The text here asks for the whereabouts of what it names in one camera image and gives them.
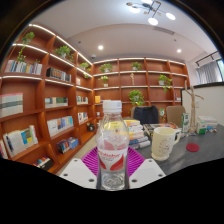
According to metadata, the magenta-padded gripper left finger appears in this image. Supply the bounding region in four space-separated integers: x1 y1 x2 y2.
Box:
59 146 101 192

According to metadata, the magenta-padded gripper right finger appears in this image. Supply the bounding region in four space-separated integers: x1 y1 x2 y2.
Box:
126 146 167 191

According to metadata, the clear plastic water bottle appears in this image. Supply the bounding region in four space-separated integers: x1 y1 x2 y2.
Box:
95 99 130 192

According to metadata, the cream mug with red print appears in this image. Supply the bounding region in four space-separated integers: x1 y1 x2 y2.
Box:
151 126 182 162

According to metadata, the stack of colourful books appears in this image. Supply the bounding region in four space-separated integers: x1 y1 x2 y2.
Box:
123 118 152 150

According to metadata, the dark book with orange cover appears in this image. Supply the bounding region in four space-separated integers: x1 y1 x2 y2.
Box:
143 122 179 137

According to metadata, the flat round red coaster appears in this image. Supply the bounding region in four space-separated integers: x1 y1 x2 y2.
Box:
185 142 200 153

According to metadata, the black office chair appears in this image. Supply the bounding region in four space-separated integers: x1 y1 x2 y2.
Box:
133 105 160 125

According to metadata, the tall green and white carton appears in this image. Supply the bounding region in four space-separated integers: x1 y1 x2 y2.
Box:
181 112 191 134

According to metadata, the tan chair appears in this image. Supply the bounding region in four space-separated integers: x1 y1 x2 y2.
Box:
165 105 187 128

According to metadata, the small green and white box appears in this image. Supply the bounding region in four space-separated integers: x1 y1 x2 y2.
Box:
196 120 208 135

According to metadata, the wooden shelf unit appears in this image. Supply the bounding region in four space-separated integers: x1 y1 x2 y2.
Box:
0 22 190 174

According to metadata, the wooden artist mannequin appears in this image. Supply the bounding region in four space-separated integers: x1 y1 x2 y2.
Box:
184 79 205 134

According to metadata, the grey curtain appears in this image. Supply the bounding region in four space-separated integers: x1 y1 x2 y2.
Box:
195 60 224 85

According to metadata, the window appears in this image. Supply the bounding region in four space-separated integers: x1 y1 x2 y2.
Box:
217 58 224 82

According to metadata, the branched ceiling lamp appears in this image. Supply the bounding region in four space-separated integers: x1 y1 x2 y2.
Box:
125 0 177 27

